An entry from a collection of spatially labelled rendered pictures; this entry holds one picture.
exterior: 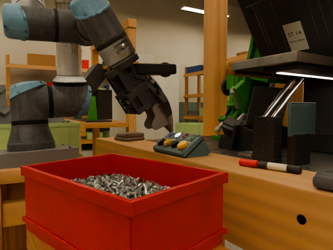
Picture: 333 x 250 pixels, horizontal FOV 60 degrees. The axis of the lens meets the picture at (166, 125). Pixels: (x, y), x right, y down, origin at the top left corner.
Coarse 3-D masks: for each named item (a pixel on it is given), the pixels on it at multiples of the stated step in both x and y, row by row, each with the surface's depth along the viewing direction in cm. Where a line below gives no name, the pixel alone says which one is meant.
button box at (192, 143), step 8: (168, 136) 86; (200, 136) 76; (160, 144) 83; (192, 144) 75; (200, 144) 76; (160, 152) 83; (168, 152) 78; (176, 152) 75; (184, 152) 73; (192, 152) 75; (200, 152) 76; (208, 152) 78
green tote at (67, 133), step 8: (64, 120) 175; (0, 128) 125; (8, 128) 126; (56, 128) 136; (64, 128) 138; (72, 128) 139; (0, 136) 125; (8, 136) 127; (56, 136) 136; (64, 136) 138; (72, 136) 140; (0, 144) 125; (56, 144) 136; (72, 144) 140; (80, 152) 141
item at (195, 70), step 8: (192, 72) 780; (200, 72) 741; (200, 80) 831; (200, 88) 832; (184, 96) 809; (192, 96) 775; (200, 96) 744; (200, 104) 835; (192, 112) 794; (200, 112) 759
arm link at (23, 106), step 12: (24, 84) 94; (36, 84) 96; (12, 96) 94; (24, 96) 94; (36, 96) 95; (48, 96) 97; (12, 108) 95; (24, 108) 94; (36, 108) 96; (48, 108) 97; (12, 120) 95; (24, 120) 94
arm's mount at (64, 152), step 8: (64, 144) 116; (0, 152) 93; (8, 152) 91; (16, 152) 88; (24, 152) 87; (32, 152) 88; (40, 152) 89; (48, 152) 90; (56, 152) 91; (64, 152) 92; (72, 152) 93; (0, 160) 84; (8, 160) 85; (16, 160) 86; (24, 160) 87; (32, 160) 88; (40, 160) 89; (48, 160) 90; (56, 160) 91; (0, 168) 85
